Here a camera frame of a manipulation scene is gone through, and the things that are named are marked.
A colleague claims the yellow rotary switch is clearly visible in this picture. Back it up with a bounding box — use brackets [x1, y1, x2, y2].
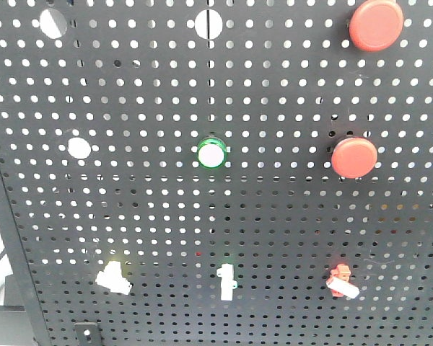
[95, 261, 133, 296]

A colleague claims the red rotary switch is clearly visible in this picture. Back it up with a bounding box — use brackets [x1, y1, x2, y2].
[325, 264, 359, 299]

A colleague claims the green illuminated push button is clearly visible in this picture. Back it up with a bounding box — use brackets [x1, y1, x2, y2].
[197, 137, 227, 169]

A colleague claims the black perforated pegboard panel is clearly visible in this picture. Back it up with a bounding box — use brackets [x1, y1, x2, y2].
[0, 1, 433, 345]

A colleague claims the lower red mushroom button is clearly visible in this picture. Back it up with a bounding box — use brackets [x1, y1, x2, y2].
[331, 137, 377, 179]

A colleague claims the red mushroom button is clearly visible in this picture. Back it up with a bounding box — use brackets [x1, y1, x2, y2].
[331, 137, 377, 179]
[349, 0, 404, 52]

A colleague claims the left black desk clamp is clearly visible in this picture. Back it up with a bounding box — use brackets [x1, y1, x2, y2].
[74, 322, 102, 346]

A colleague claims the upper red mushroom button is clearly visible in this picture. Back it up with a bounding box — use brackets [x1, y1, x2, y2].
[349, 0, 404, 52]

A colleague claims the black box on desk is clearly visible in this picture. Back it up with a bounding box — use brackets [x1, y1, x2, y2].
[0, 275, 35, 345]

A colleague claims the green rotary switch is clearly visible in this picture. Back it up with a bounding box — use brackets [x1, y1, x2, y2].
[216, 263, 238, 301]

